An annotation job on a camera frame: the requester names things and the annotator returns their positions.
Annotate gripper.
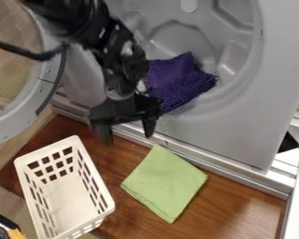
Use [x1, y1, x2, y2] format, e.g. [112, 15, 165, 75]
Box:
[87, 42, 165, 149]

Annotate green cloth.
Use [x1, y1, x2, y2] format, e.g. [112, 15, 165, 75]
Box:
[119, 143, 210, 225]

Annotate purple cloth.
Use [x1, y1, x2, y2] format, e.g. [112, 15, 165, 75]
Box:
[145, 51, 221, 114]

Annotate white basket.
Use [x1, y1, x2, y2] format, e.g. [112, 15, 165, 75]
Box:
[12, 134, 118, 239]

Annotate washing machine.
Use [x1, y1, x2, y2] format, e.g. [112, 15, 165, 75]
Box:
[0, 0, 299, 201]

